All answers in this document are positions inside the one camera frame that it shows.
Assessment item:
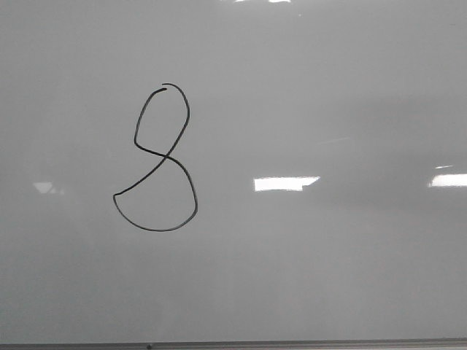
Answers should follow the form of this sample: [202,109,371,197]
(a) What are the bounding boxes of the white whiteboard with aluminium frame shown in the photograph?
[1,1,466,343]

